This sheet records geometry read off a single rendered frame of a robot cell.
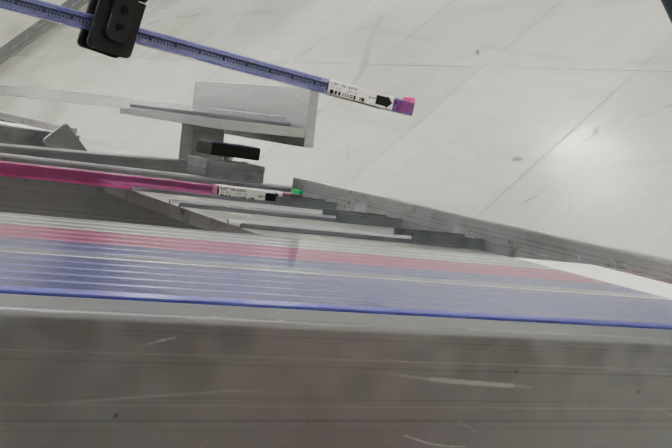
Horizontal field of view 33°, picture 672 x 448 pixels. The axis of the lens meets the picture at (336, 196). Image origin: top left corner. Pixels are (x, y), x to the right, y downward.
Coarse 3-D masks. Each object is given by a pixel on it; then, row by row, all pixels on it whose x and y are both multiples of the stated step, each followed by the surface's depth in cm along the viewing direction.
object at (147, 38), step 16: (0, 0) 74; (16, 0) 75; (32, 0) 75; (32, 16) 76; (48, 16) 76; (64, 16) 76; (80, 16) 77; (144, 32) 79; (160, 48) 80; (176, 48) 80; (192, 48) 81; (208, 48) 81; (224, 64) 82; (240, 64) 83; (256, 64) 83; (272, 64) 84; (272, 80) 86; (288, 80) 85; (304, 80) 85; (320, 80) 86; (400, 112) 90
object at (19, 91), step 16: (16, 96) 112; (32, 96) 113; (48, 96) 114; (64, 96) 115; (80, 96) 115; (96, 96) 116; (112, 96) 117; (176, 112) 121; (192, 112) 122; (208, 112) 122; (224, 112) 123; (240, 112) 124
